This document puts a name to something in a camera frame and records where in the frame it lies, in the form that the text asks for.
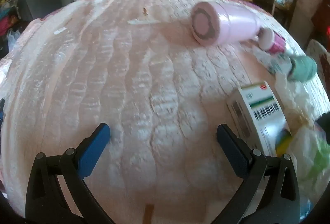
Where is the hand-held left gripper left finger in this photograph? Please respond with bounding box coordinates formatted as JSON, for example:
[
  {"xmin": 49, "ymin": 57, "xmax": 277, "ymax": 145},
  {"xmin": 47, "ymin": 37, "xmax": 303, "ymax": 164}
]
[{"xmin": 25, "ymin": 123, "xmax": 116, "ymax": 224}]

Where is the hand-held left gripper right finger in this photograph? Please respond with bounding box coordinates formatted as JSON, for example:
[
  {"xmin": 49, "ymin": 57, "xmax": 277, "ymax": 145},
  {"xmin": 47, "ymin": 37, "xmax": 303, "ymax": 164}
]
[{"xmin": 217, "ymin": 124, "xmax": 301, "ymax": 224}]

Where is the white box with barcode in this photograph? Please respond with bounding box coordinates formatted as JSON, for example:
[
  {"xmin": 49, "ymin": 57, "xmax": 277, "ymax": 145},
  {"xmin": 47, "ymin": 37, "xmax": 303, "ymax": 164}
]
[{"xmin": 226, "ymin": 82, "xmax": 293, "ymax": 158}]

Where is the white bottle with green cap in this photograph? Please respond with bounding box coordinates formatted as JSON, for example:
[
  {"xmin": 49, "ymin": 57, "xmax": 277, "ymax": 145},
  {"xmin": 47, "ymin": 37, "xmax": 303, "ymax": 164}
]
[{"xmin": 263, "ymin": 53, "xmax": 318, "ymax": 83}]

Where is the small pink bottle white cap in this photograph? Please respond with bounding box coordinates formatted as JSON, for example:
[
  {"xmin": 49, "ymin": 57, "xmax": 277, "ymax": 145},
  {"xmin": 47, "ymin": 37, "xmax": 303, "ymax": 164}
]
[{"xmin": 258, "ymin": 27, "xmax": 286, "ymax": 55}]

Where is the patterned cushion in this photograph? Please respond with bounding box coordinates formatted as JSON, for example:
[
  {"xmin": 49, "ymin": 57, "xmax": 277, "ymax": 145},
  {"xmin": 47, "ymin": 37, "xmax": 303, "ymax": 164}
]
[{"xmin": 307, "ymin": 39, "xmax": 330, "ymax": 86}]

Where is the large pink bottle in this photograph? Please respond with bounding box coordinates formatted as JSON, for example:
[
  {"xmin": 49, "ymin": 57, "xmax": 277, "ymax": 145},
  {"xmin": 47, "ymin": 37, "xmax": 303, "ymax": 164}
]
[{"xmin": 190, "ymin": 2, "xmax": 264, "ymax": 46}]

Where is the long white paper scrap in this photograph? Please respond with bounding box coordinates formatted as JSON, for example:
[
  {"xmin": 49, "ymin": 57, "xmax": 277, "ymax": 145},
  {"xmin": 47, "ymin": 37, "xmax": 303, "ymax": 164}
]
[{"xmin": 127, "ymin": 19, "xmax": 155, "ymax": 25}]

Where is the small white plastic bag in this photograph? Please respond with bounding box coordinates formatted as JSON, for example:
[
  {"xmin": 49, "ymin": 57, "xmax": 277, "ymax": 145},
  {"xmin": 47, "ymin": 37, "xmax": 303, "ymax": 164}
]
[{"xmin": 6, "ymin": 29, "xmax": 22, "ymax": 52}]

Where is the pile of colourful clothes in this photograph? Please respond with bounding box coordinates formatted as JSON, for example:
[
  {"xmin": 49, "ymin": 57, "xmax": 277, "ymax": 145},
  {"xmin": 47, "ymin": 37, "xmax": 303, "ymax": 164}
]
[{"xmin": 0, "ymin": 0, "xmax": 22, "ymax": 39}]

